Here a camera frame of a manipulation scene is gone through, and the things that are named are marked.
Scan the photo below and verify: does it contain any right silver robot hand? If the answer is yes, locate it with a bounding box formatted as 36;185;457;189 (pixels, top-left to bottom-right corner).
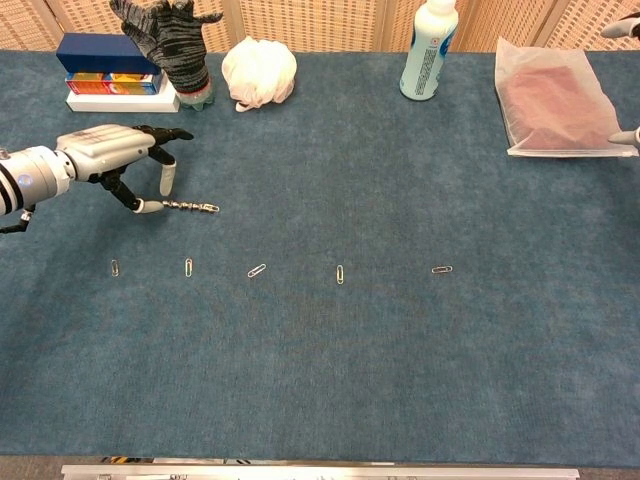
601;13;640;148

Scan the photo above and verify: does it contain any grey knit glove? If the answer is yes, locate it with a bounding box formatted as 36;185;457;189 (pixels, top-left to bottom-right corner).
108;0;225;96

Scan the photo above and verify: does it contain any metal drill bit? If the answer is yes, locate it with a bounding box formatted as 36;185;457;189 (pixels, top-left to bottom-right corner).
160;199;207;214

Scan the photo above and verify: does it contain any blue felt table cover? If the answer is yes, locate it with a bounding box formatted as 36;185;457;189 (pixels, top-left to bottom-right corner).
0;48;640;459

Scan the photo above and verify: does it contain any small orange box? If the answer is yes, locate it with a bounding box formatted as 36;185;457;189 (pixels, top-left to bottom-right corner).
105;72;164;97
64;71;107;96

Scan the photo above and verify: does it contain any light blue plastic bottle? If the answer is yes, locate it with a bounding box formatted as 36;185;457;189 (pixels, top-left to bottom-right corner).
398;0;460;102

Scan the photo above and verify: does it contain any wicker folding screen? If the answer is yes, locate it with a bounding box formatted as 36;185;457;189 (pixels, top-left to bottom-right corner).
0;0;640;54

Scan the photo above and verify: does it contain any translucent zip bag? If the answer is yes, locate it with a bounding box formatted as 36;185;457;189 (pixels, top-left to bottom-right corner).
494;35;640;159

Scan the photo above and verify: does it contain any pink cloth in bag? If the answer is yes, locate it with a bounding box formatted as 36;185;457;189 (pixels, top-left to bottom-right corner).
502;65;622;152

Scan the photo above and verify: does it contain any green bottle under glove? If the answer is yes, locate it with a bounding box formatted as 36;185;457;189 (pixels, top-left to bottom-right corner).
177;84;217;110

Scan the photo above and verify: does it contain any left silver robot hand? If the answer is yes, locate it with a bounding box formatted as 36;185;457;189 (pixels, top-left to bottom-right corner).
54;123;196;217

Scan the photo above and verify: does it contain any dark blue box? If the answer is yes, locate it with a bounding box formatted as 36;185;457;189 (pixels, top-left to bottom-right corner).
55;32;164;77

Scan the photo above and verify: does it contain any flat white box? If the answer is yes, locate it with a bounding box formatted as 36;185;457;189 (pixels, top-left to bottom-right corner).
65;79;182;114

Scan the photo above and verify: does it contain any aluminium rail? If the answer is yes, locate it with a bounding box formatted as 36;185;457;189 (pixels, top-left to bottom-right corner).
60;463;582;480

